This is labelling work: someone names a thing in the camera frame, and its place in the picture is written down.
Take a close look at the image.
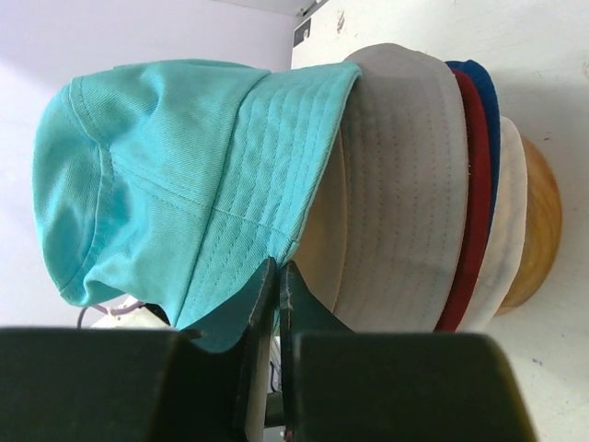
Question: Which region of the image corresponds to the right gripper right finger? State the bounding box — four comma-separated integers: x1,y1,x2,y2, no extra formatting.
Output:
280,263,536,441

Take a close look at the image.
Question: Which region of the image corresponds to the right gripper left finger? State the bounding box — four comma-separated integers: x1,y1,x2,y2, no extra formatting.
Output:
1,259,278,441

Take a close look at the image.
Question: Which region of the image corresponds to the grey cap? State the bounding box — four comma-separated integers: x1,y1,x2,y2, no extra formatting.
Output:
294,43,468,332

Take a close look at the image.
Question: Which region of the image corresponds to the dark red bucket hat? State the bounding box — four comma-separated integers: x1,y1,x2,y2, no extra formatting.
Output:
435,68,491,332

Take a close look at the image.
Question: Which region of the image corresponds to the white bucket hat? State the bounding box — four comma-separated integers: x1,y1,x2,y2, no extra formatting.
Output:
458,116,528,332

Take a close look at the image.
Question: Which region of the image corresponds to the teal hat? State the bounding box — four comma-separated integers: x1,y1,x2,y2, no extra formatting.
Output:
32,60,361,330

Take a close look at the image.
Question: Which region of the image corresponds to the blue bucket hat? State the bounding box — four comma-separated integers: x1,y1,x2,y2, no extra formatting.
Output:
445,60,501,232

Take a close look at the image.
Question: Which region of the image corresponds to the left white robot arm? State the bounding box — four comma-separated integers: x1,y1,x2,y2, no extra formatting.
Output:
89,297,171,330

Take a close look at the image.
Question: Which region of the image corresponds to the wooden hat stand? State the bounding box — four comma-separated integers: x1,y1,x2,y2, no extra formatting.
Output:
496,137,562,316

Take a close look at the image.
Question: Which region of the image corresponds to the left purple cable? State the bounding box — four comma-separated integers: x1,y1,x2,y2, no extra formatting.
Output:
75,301,142,329

